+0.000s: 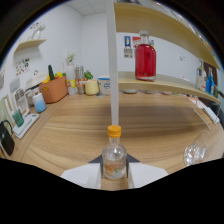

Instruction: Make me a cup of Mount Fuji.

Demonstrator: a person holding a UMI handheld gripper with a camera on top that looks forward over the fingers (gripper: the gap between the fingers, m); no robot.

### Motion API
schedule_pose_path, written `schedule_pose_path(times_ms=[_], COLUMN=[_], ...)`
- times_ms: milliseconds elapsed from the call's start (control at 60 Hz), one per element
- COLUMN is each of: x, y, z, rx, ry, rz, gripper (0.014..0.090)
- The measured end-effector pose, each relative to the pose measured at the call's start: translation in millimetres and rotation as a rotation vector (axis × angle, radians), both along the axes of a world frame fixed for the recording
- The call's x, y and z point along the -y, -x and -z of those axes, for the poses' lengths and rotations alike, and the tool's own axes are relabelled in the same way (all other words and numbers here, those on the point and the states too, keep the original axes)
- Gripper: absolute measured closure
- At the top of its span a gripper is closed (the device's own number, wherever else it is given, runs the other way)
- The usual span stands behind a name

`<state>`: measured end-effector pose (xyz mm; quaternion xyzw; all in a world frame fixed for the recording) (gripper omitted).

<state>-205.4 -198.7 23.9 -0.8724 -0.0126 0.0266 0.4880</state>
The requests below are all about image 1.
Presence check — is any clear bottle orange cap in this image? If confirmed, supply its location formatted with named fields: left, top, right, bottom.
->
left=101, top=124, right=128, bottom=181

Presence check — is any green cup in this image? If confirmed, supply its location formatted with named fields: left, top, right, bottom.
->
left=12, top=109, right=25, bottom=128

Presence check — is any clear glass with ice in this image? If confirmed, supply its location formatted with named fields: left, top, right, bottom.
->
left=183, top=129, right=214, bottom=167

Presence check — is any white tray scale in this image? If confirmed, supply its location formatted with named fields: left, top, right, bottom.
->
left=12, top=113, right=40, bottom=140

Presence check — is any light blue white tumbler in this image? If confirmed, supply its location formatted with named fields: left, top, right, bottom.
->
left=32, top=92, right=48, bottom=114

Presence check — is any black kettle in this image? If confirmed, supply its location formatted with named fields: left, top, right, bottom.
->
left=0, top=119, right=16, bottom=157

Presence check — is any yellow mug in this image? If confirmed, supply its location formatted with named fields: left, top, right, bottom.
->
left=84, top=79, right=100, bottom=97

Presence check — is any orange storage box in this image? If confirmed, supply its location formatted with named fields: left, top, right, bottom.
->
left=38, top=75, right=69, bottom=104

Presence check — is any white blue tub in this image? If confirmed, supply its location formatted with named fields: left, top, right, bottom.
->
left=97, top=75, right=111, bottom=96

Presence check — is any green leafy plant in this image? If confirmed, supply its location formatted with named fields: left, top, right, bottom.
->
left=83, top=69, right=94, bottom=80

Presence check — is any red liquid glass bottle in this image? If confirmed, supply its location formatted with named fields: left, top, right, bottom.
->
left=134, top=30, right=157, bottom=82

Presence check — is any two-tier wooden shelf rack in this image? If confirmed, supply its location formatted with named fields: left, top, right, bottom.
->
left=105, top=0, right=223, bottom=131

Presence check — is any blue wall poster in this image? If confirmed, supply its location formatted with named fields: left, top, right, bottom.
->
left=123, top=35, right=134, bottom=59

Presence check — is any red wall poster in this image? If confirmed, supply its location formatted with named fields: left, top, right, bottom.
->
left=132, top=35, right=143, bottom=49

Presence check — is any wooden wall shelf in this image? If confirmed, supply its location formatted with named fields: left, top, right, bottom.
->
left=13, top=38, right=48, bottom=54

